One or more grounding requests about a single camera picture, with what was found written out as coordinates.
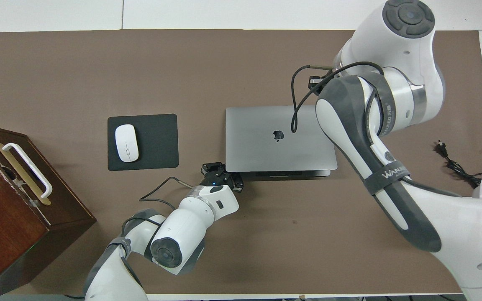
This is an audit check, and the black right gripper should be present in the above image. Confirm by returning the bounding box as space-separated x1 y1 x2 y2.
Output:
307 74 333 96

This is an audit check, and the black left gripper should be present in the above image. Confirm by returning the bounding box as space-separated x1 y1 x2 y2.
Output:
199 162 246 193

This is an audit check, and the grey laptop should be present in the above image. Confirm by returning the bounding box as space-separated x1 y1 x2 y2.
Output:
225 105 338 179

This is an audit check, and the black mouse pad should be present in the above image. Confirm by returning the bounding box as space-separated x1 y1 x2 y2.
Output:
107 113 179 171

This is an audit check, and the white computer mouse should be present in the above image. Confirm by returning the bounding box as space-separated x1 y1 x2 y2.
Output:
115 125 139 163

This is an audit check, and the brown table mat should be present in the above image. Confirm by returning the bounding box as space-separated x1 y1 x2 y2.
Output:
0 29 482 295

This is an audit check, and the dark brown wooden box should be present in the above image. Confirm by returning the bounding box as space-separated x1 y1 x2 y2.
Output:
0 122 97 301

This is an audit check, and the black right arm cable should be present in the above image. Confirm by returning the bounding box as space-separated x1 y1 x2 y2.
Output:
290 62 386 133

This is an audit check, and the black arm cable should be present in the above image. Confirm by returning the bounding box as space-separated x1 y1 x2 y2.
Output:
290 62 386 133
139 176 195 209

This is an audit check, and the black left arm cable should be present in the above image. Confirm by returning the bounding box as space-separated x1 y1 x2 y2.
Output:
139 176 195 209

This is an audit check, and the black power cable plug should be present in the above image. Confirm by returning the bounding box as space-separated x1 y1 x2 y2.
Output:
436 141 482 189

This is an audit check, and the white box handle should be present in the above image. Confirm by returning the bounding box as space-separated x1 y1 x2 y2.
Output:
2 143 53 198

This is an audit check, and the gold handle plate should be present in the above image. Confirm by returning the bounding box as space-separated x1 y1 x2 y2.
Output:
0 142 52 206

